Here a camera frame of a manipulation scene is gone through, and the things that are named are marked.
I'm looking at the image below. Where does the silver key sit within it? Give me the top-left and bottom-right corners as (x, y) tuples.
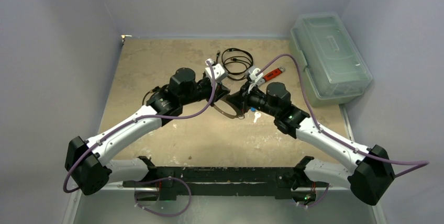
(253, 111), (261, 124)

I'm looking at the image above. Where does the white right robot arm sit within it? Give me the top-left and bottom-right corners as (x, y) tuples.
(226, 82), (395, 206)

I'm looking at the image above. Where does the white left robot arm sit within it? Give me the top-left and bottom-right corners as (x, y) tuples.
(63, 64), (229, 195)

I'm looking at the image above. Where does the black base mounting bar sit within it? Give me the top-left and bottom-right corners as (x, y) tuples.
(123, 156), (326, 205)

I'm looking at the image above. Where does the clear green plastic toolbox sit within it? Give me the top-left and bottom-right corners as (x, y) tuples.
(289, 12), (372, 107)

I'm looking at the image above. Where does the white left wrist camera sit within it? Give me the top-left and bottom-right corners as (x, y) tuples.
(204, 59), (228, 82)

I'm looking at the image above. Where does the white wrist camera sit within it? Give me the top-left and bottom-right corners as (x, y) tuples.
(204, 59), (228, 82)
(245, 65), (263, 94)

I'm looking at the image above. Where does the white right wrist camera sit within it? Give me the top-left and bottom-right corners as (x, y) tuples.
(245, 65), (263, 94)

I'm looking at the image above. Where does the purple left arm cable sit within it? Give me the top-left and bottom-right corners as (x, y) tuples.
(62, 59), (217, 194)

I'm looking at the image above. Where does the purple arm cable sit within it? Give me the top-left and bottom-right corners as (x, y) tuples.
(62, 59), (217, 194)
(257, 54), (430, 178)

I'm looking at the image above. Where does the black coiled cable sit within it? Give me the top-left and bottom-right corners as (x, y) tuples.
(215, 48), (255, 82)

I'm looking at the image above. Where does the red handled adjustable wrench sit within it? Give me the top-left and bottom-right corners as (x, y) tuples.
(262, 66), (285, 82)

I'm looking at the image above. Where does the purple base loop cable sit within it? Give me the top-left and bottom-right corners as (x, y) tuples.
(134, 176), (193, 218)

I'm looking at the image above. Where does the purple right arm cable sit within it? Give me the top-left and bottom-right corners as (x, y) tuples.
(257, 54), (430, 178)

